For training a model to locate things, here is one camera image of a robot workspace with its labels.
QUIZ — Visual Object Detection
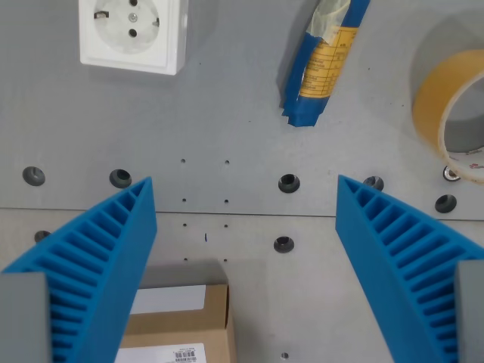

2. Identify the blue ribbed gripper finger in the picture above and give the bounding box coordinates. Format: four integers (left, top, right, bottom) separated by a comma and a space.
335, 174, 484, 363
0, 176, 158, 363

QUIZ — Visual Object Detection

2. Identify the blue and yellow bag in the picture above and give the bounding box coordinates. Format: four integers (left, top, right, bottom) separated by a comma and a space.
281, 0, 371, 128

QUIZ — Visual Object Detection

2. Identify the plain white box label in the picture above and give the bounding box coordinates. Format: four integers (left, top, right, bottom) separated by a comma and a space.
130, 284, 207, 315

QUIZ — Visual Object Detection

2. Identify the shiny metal table insert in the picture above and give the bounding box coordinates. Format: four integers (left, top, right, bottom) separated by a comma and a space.
442, 165, 462, 183

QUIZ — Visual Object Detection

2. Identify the white barcode box label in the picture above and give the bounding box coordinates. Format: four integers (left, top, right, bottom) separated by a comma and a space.
114, 343, 207, 363

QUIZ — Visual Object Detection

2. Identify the brown cardboard box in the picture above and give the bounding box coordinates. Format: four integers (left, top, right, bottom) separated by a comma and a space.
115, 281, 237, 363

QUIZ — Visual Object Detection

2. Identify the yellow adhesive tape roll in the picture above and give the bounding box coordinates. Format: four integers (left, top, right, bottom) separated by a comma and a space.
411, 48, 484, 186

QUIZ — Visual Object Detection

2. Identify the white wall socket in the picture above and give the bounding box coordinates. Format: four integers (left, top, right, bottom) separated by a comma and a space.
78, 0, 189, 77

